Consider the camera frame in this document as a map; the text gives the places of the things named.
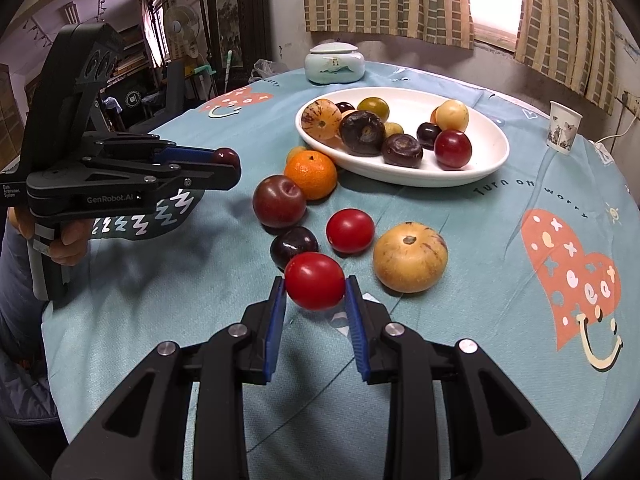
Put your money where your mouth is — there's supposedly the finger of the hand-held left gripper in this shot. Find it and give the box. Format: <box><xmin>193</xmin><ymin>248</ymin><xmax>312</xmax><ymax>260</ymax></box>
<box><xmin>82</xmin><ymin>132</ymin><xmax>216</xmax><ymax>165</ymax></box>
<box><xmin>85</xmin><ymin>160</ymin><xmax>242</xmax><ymax>193</ymax></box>

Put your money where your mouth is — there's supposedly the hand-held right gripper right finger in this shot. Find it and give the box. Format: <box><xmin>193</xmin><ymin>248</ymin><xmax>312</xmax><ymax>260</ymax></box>
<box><xmin>344</xmin><ymin>275</ymin><xmax>593</xmax><ymax>480</ymax></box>

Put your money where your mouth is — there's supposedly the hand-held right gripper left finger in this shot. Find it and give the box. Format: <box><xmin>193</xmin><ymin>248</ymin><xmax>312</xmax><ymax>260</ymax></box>
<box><xmin>51</xmin><ymin>276</ymin><xmax>288</xmax><ymax>480</ymax></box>

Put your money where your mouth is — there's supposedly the small dark red plum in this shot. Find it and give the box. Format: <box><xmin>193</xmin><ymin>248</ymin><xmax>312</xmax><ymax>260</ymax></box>
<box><xmin>211</xmin><ymin>147</ymin><xmax>241</xmax><ymax>171</ymax></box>

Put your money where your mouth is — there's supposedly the red tomato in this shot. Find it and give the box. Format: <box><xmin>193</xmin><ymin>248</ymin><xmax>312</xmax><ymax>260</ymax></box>
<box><xmin>326</xmin><ymin>208</ymin><xmax>376</xmax><ymax>254</ymax></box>
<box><xmin>284</xmin><ymin>252</ymin><xmax>347</xmax><ymax>311</ymax></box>

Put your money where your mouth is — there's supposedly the large dark purple mangosteen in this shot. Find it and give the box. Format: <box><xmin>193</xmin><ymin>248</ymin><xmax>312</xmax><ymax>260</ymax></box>
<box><xmin>339</xmin><ymin>110</ymin><xmax>387</xmax><ymax>157</ymax></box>

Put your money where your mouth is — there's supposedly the white oval plate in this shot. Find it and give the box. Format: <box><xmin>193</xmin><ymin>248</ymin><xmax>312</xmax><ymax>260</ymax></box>
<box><xmin>295</xmin><ymin>86</ymin><xmax>510</xmax><ymax>188</ymax></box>

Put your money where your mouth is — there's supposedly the person's left hand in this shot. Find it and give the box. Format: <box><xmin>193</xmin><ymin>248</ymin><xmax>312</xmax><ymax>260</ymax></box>
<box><xmin>7</xmin><ymin>207</ymin><xmax>92</xmax><ymax>267</ymax></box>

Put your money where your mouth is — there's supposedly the reddish purple plum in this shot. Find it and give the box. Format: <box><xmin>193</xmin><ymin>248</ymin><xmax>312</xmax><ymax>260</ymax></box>
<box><xmin>252</xmin><ymin>175</ymin><xmax>307</xmax><ymax>231</ymax></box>

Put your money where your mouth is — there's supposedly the green plastic stool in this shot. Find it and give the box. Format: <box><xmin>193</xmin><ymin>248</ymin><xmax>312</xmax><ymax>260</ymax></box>
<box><xmin>187</xmin><ymin>64</ymin><xmax>218</xmax><ymax>98</ymax></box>

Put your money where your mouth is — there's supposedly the dark purple plum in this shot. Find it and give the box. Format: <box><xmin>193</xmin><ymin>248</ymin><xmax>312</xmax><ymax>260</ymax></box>
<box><xmin>270</xmin><ymin>226</ymin><xmax>319</xmax><ymax>271</ymax></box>
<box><xmin>416</xmin><ymin>121</ymin><xmax>443</xmax><ymax>151</ymax></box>

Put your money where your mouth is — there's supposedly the yellow striped passion fruit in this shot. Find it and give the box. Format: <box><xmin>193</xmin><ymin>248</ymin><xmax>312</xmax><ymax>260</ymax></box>
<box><xmin>301</xmin><ymin>99</ymin><xmax>343</xmax><ymax>141</ymax></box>
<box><xmin>372</xmin><ymin>221</ymin><xmax>449</xmax><ymax>294</ymax></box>

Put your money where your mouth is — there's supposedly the large orange tangerine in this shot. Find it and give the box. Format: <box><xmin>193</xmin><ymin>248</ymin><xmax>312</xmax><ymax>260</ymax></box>
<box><xmin>283</xmin><ymin>150</ymin><xmax>339</xmax><ymax>201</ymax></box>

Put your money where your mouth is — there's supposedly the clear plastic bag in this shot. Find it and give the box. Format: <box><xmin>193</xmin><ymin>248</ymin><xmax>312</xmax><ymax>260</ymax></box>
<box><xmin>248</xmin><ymin>58</ymin><xmax>288</xmax><ymax>83</ymax></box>

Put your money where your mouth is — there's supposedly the white standing fan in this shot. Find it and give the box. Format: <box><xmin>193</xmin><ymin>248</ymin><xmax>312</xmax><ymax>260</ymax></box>
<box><xmin>165</xmin><ymin>4</ymin><xmax>202</xmax><ymax>63</ymax></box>

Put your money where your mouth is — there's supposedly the light blue printed tablecloth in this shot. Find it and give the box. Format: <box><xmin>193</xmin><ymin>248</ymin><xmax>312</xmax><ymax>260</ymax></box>
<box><xmin>40</xmin><ymin>62</ymin><xmax>640</xmax><ymax>480</ymax></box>

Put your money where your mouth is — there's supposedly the dark framed painting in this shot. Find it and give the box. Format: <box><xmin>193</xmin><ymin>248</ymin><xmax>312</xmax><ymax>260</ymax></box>
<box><xmin>207</xmin><ymin>0</ymin><xmax>251</xmax><ymax>68</ymax></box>

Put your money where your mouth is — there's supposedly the person's blue quilted jacket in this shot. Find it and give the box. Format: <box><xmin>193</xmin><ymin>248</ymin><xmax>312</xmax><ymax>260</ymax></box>
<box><xmin>0</xmin><ymin>230</ymin><xmax>66</xmax><ymax>426</ymax></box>

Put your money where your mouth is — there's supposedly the pale green lidded ceramic jar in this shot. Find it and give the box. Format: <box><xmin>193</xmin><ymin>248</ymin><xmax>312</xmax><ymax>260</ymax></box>
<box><xmin>305</xmin><ymin>42</ymin><xmax>366</xmax><ymax>85</ymax></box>

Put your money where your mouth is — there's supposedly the greenish yellow round fruit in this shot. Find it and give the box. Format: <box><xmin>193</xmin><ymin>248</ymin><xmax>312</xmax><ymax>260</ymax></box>
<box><xmin>356</xmin><ymin>96</ymin><xmax>390</xmax><ymax>121</ymax></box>

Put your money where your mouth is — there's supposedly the small dark purple mangosteen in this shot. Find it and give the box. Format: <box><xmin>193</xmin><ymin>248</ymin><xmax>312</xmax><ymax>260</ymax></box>
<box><xmin>381</xmin><ymin>133</ymin><xmax>424</xmax><ymax>168</ymax></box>

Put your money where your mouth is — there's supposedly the shiny red plum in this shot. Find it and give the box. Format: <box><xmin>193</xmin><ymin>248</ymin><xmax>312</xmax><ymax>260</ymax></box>
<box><xmin>433</xmin><ymin>129</ymin><xmax>473</xmax><ymax>169</ymax></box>

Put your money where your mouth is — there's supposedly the pale yellow round fruit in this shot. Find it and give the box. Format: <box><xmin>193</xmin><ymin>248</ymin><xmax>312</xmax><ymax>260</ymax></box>
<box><xmin>435</xmin><ymin>99</ymin><xmax>470</xmax><ymax>133</ymax></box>

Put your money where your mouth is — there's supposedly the wide checked beige curtain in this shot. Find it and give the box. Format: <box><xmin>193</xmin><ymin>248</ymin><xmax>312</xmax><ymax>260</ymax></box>
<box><xmin>300</xmin><ymin>0</ymin><xmax>476</xmax><ymax>50</ymax></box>

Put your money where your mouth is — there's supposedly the white printed paper cup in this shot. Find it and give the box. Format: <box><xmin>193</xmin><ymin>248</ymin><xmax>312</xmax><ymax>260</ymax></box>
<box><xmin>546</xmin><ymin>101</ymin><xmax>583</xmax><ymax>155</ymax></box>

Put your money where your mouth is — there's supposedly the bright window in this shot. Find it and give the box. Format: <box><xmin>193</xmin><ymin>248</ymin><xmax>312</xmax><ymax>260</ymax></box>
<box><xmin>470</xmin><ymin>0</ymin><xmax>526</xmax><ymax>53</ymax></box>

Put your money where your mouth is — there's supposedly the narrow checked beige curtain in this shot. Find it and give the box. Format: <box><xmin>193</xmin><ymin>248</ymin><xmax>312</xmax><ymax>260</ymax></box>
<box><xmin>515</xmin><ymin>0</ymin><xmax>618</xmax><ymax>116</ymax></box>

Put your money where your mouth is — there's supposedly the white power cable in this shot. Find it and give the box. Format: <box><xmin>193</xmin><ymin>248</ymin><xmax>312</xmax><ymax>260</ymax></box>
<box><xmin>582</xmin><ymin>110</ymin><xmax>640</xmax><ymax>153</ymax></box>

